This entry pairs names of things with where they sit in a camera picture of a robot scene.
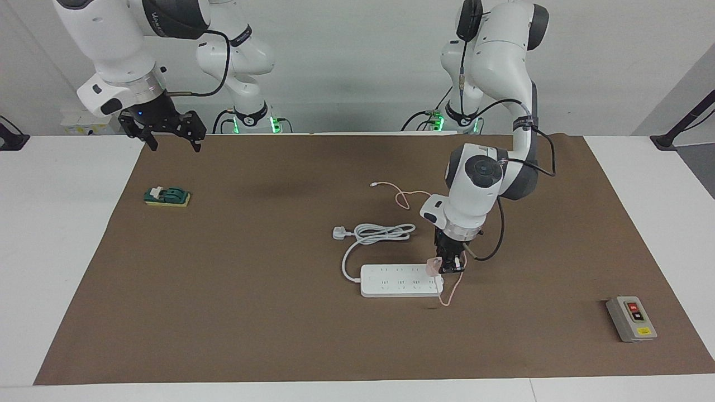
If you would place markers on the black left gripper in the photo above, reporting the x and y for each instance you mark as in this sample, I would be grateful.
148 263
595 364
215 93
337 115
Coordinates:
451 245

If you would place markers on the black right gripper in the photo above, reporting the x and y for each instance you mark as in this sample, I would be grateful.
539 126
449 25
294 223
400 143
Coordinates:
153 114

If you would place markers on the pink charger adapter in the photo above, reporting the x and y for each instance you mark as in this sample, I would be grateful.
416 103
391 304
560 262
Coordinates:
433 267

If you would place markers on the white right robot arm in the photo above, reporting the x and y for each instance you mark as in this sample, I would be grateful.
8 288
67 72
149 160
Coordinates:
111 44

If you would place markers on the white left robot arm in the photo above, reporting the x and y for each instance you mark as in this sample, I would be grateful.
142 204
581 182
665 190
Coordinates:
475 195

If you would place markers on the white power strip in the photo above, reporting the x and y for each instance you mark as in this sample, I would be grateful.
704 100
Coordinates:
396 282

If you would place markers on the black table clamp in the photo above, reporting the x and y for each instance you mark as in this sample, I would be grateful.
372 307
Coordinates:
11 139

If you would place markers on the brown table mat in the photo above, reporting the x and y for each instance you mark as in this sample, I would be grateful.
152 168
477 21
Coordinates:
223 312

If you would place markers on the black clamp stand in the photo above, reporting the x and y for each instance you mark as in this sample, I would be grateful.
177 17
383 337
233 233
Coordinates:
665 140

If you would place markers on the green knife switch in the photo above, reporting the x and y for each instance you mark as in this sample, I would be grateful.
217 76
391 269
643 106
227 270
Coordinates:
170 196

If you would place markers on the white wall box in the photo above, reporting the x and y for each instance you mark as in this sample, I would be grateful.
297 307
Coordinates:
84 124

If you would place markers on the grey on off switch box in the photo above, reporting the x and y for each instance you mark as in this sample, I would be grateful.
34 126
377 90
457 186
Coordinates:
631 319

